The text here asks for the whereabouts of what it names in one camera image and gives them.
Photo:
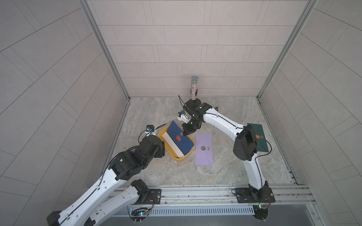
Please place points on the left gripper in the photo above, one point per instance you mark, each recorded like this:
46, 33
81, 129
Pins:
161, 150

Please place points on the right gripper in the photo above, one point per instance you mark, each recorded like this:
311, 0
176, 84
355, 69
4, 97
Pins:
188, 129

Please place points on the navy blue envelope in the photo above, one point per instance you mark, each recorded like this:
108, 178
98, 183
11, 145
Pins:
177, 136

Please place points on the white envelope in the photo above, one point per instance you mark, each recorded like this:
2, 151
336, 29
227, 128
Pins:
177, 153

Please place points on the purple envelope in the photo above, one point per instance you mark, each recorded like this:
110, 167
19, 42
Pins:
204, 154

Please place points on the yellow storage tray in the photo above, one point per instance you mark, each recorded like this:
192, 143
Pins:
167, 147

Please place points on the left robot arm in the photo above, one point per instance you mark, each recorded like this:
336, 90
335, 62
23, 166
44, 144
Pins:
94, 207

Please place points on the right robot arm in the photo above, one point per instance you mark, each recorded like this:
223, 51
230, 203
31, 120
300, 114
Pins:
245, 147

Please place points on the left circuit board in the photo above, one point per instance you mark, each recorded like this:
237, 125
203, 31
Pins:
138, 215

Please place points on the circuit board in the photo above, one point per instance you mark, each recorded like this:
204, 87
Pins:
261, 212
138, 215

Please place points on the dark green envelope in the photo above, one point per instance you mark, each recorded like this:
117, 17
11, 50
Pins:
262, 145

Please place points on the right circuit board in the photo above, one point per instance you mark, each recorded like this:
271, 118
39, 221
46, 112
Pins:
261, 212

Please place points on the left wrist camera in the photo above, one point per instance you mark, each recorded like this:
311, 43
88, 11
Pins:
149, 128

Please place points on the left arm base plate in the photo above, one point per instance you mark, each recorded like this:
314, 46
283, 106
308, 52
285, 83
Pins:
152, 197

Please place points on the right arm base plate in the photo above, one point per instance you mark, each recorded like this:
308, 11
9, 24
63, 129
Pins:
251, 195

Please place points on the aluminium mounting rail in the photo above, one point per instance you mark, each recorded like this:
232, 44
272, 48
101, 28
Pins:
230, 195

